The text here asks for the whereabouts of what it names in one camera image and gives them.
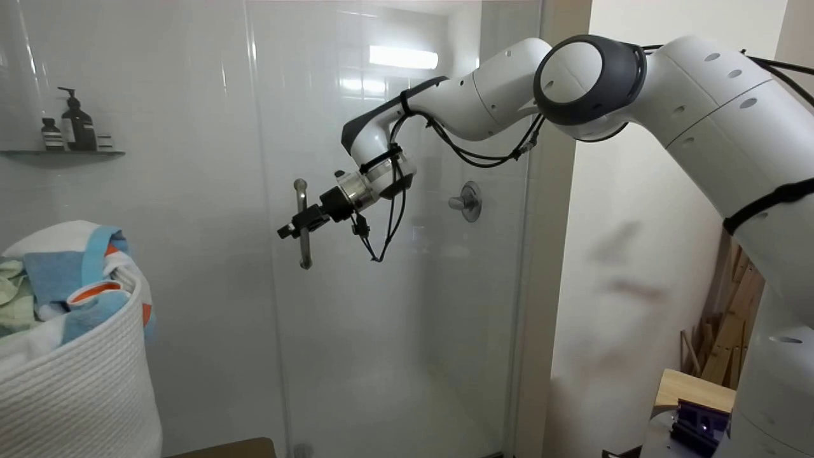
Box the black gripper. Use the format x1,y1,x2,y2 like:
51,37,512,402
275,184,353,243

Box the metal shower door handle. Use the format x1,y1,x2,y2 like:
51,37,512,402
290,175,314,273

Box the glass shower door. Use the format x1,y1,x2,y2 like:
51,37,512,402
252,0,534,458

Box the fixed glass shower panel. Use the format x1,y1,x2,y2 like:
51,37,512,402
0,0,290,458

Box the chrome shower valve knob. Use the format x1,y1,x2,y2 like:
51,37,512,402
448,179,485,226

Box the glass shower shelf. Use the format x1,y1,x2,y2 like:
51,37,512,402
0,148,130,162

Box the brown furniture piece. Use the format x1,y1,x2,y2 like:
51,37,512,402
168,435,280,458

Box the dark pump bottle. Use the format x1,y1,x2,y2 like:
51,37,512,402
55,85,98,156

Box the blue and orange towel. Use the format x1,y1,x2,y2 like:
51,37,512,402
19,225,133,347

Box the small dark jar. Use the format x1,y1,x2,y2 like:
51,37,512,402
37,118,69,156

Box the pale green cloth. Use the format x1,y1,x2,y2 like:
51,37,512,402
0,257,40,338

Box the light wooden board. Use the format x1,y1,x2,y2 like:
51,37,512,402
650,366,739,417

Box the leaning wooden planks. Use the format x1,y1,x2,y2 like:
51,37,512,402
677,229,768,391

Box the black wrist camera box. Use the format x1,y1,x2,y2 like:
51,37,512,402
349,212,373,243

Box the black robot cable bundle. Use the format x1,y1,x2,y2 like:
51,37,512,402
355,75,548,266

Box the white rope laundry basket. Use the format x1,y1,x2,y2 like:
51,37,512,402
0,222,166,458

